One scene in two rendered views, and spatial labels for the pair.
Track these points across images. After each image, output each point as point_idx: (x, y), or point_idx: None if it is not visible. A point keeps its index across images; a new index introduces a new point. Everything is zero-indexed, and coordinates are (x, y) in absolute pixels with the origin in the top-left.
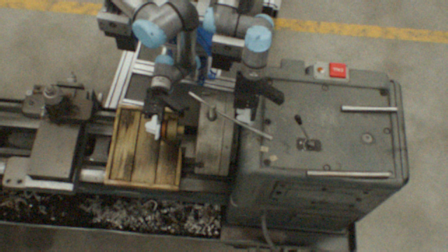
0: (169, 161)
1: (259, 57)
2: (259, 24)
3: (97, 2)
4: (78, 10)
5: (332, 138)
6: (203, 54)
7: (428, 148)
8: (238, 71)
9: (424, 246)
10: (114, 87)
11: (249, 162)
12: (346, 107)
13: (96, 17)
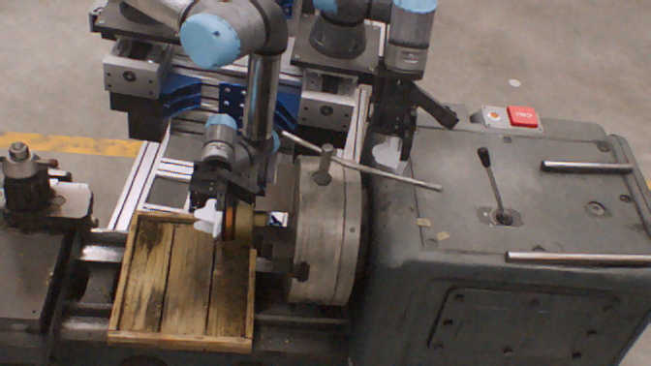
0: (232, 300)
1: (420, 23)
2: None
3: (75, 135)
4: (41, 146)
5: (537, 207)
6: (275, 152)
7: (642, 346)
8: (378, 66)
9: None
10: None
11: (400, 243)
12: (551, 162)
13: (72, 155)
